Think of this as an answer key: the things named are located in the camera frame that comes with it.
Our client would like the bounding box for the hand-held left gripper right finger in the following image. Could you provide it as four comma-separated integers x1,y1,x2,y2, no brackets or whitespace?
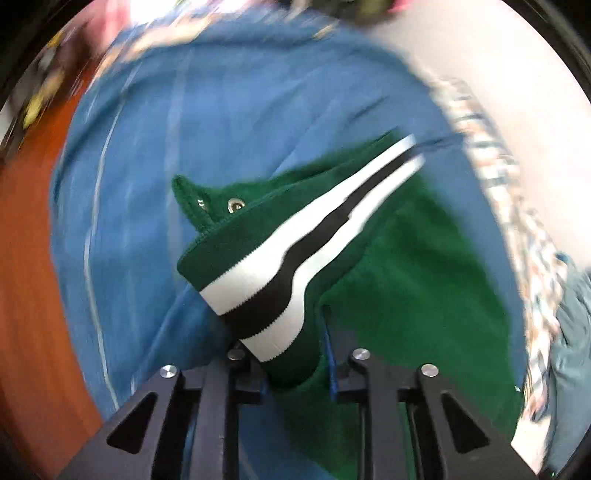
322,318,539,480

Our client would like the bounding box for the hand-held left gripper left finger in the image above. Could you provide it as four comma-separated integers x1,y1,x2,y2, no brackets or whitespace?
55,348,269,480

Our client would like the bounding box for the green varsity jacket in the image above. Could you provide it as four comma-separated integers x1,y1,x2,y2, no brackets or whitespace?
172,131,527,480

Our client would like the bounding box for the teal comforter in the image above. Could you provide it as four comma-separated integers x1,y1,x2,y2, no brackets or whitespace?
540,256,591,474

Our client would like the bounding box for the plaid blanket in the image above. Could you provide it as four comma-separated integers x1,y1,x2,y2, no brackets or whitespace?
425,78,570,421

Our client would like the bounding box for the blue striped bed sheet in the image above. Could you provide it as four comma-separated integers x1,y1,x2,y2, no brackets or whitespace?
48,14,532,480

